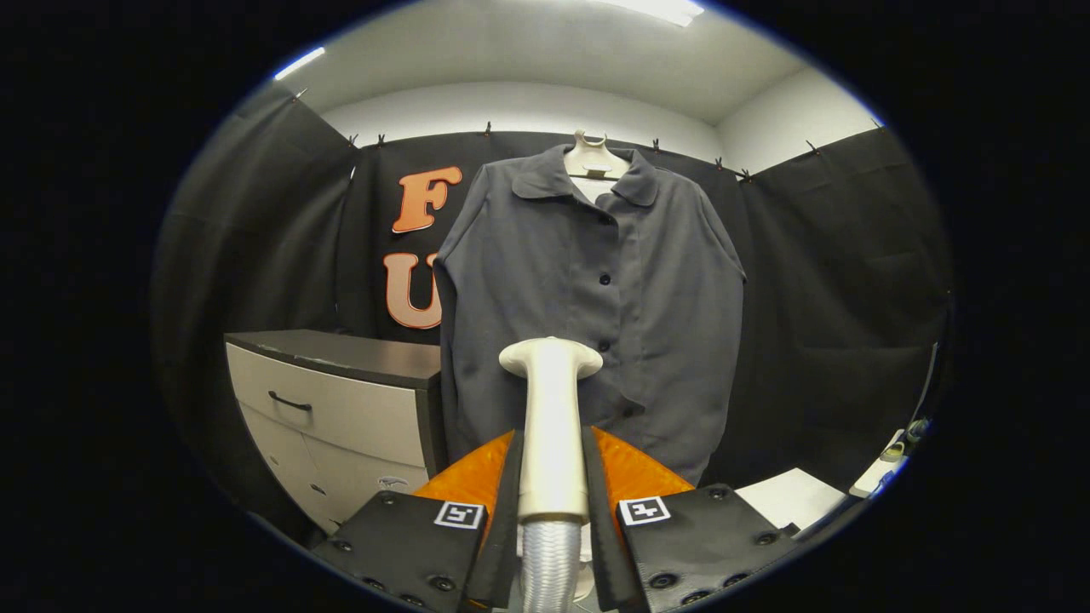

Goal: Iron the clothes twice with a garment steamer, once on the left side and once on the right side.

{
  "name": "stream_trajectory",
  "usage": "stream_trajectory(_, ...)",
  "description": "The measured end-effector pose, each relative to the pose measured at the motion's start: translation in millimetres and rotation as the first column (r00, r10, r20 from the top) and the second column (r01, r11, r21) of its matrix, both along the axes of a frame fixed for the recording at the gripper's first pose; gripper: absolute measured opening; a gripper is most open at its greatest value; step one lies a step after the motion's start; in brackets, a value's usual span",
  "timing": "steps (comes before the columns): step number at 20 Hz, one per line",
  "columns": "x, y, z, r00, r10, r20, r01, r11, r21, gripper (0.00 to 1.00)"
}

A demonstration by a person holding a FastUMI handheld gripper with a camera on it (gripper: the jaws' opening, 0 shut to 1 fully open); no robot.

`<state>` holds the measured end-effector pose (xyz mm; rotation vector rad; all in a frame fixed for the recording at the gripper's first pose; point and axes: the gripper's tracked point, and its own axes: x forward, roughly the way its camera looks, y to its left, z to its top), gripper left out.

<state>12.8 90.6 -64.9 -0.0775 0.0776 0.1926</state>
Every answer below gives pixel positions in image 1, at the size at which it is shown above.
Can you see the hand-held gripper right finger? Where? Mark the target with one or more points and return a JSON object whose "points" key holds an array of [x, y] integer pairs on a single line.
{"points": [[600, 536]]}

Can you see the white side table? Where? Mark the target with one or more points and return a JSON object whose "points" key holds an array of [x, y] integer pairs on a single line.
{"points": [[873, 477]]}

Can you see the white garment steamer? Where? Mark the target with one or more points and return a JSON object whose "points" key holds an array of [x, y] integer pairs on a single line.
{"points": [[552, 426]]}

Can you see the grey drawer cabinet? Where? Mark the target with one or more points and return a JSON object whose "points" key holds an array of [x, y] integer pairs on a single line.
{"points": [[341, 409]]}

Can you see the grey round container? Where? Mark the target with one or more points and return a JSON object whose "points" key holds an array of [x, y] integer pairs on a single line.
{"points": [[917, 428]]}

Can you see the dark grey button shirt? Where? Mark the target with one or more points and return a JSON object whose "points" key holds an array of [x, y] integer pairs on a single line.
{"points": [[664, 340]]}

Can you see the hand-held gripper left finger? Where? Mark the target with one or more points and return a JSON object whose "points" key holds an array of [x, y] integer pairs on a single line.
{"points": [[507, 519]]}

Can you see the white flat board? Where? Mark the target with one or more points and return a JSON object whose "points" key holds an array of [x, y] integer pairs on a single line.
{"points": [[792, 498]]}

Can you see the white mannequin torso stand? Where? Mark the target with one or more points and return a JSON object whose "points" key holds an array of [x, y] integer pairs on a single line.
{"points": [[596, 157]]}

